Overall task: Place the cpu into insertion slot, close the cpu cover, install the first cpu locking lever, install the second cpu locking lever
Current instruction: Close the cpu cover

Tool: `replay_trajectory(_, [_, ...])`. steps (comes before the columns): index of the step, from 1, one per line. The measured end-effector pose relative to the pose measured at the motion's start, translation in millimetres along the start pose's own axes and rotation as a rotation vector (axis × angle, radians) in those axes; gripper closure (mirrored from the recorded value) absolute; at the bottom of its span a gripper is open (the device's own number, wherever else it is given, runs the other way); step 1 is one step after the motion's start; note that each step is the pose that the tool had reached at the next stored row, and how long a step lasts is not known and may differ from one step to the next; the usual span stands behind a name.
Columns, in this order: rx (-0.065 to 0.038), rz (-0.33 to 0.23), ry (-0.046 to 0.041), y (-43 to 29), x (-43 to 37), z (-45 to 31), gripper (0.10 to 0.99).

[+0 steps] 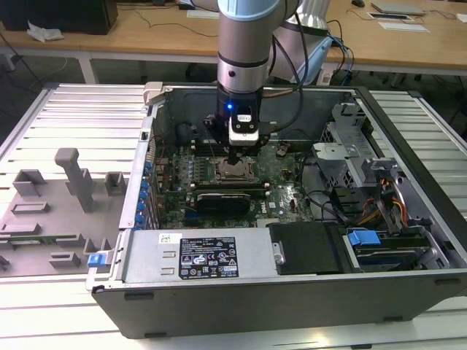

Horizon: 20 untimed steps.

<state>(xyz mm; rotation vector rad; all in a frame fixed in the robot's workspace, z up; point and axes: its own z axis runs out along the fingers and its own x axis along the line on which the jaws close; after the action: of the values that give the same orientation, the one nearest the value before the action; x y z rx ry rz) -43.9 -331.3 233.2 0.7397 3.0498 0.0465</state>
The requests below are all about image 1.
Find silver green CPU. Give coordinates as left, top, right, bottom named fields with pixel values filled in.
left=224, top=163, right=248, bottom=179

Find CPU socket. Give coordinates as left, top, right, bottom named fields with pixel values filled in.
left=215, top=156, right=255, bottom=182

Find black drive cover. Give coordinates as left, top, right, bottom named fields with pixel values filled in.
left=266, top=221, right=350, bottom=277

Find grey case latch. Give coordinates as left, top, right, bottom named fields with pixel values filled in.
left=143, top=82, right=165, bottom=107

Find green motherboard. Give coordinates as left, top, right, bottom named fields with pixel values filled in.
left=155, top=140, right=319, bottom=231

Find pale blue teach pendant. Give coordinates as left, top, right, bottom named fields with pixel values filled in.
left=291, top=34, right=333, bottom=85

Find black RAM stick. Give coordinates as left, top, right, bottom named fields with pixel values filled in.
left=188, top=182, right=270, bottom=198

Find black graphics card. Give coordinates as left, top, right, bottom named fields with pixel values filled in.
left=195, top=190, right=253, bottom=220

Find wooden desk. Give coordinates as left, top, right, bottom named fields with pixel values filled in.
left=320, top=0, right=467, bottom=78
left=0, top=0, right=222, bottom=85

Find metal disk bay cage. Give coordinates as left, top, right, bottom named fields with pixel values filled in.
left=312, top=103, right=401, bottom=189

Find white black strip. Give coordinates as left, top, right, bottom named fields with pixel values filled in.
left=366, top=12, right=415, bottom=21

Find silver power supply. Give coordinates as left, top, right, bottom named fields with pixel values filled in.
left=122, top=228, right=281, bottom=284

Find white paper sheet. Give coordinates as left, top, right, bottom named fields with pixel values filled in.
left=377, top=20, right=431, bottom=34

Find silver laptop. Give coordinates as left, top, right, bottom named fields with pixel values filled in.
left=370, top=1, right=427, bottom=16

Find hard disk in blue carrier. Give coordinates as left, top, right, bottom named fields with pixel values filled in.
left=342, top=228, right=439, bottom=273

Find black computer tower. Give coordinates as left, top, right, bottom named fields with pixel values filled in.
left=0, top=0, right=120, bottom=36

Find white crumpled cloth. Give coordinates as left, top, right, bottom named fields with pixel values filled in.
left=26, top=20, right=66, bottom=43

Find black grey PC case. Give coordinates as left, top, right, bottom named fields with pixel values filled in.
left=85, top=82, right=467, bottom=340

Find grey parts rack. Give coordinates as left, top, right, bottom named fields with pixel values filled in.
left=0, top=147, right=131, bottom=281

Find green RAM stick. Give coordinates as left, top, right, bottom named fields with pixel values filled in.
left=7, top=237, right=59, bottom=246

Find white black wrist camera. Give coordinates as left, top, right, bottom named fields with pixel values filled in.
left=228, top=104, right=261, bottom=147

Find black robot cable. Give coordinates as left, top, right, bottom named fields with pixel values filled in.
left=264, top=14, right=308, bottom=133

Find black cable bundle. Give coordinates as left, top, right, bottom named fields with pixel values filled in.
left=301, top=152, right=366, bottom=224

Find orange red wire bundle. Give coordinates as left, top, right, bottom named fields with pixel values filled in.
left=359, top=176, right=409, bottom=228

